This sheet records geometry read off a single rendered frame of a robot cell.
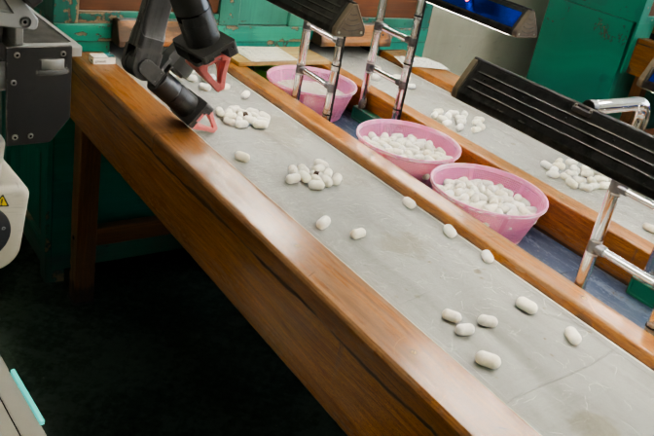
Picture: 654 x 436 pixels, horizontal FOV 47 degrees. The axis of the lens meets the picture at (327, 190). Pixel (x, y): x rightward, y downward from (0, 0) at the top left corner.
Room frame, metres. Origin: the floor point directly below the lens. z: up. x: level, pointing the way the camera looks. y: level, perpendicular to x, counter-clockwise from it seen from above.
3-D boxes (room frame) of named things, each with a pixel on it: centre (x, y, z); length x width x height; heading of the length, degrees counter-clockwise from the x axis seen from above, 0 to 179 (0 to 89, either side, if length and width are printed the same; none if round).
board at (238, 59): (2.28, 0.24, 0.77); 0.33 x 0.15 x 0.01; 129
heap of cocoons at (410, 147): (1.77, -0.18, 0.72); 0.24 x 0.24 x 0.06
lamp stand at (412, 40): (2.11, -0.16, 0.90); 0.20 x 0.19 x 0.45; 39
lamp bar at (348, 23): (1.81, 0.21, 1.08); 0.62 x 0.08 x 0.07; 39
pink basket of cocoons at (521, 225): (1.56, -0.35, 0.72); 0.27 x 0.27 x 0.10
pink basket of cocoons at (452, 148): (1.77, -0.18, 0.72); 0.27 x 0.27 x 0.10
